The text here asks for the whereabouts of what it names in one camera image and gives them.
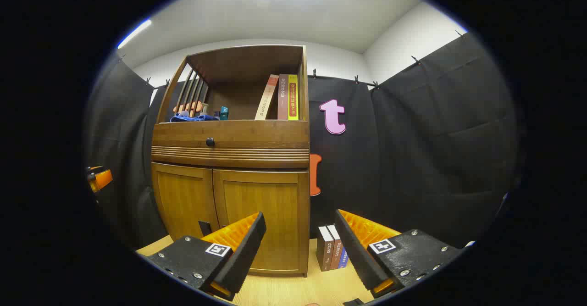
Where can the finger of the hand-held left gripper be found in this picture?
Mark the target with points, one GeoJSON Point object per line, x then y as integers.
{"type": "Point", "coordinates": [102, 179]}

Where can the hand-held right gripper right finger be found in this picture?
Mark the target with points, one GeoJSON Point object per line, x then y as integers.
{"type": "Point", "coordinates": [355, 251]}

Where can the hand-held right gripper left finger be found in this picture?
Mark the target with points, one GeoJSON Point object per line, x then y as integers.
{"type": "Point", "coordinates": [243, 251]}

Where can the wooden shoe cabinet door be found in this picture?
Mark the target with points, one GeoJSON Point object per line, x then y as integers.
{"type": "Point", "coordinates": [183, 196]}
{"type": "Point", "coordinates": [270, 196]}

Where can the wooden double-door shoe cabinet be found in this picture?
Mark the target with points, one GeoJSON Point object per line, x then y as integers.
{"type": "Point", "coordinates": [229, 157]}

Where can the wooden cabinet drawer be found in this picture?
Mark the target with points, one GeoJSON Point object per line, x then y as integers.
{"type": "Point", "coordinates": [257, 134]}

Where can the blue book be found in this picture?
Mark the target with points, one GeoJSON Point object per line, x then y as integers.
{"type": "Point", "coordinates": [343, 258]}

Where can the reddish brown book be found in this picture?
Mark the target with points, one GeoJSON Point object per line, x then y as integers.
{"type": "Point", "coordinates": [335, 251]}

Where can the brown book with white top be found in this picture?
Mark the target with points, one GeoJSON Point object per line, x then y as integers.
{"type": "Point", "coordinates": [323, 251]}

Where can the blue cloth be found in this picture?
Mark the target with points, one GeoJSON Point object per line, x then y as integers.
{"type": "Point", "coordinates": [192, 118]}

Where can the orange toy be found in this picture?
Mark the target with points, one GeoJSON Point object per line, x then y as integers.
{"type": "Point", "coordinates": [188, 108]}

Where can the black drawer knob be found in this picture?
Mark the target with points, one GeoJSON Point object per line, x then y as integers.
{"type": "Point", "coordinates": [210, 141]}

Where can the black backdrop cloth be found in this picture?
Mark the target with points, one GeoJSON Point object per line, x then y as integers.
{"type": "Point", "coordinates": [412, 150]}

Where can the small teal box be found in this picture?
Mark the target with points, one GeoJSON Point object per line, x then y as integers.
{"type": "Point", "coordinates": [224, 113]}

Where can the beige book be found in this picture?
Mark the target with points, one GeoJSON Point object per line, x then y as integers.
{"type": "Point", "coordinates": [266, 99]}

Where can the yellow book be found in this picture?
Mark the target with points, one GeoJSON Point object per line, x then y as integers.
{"type": "Point", "coordinates": [292, 97]}

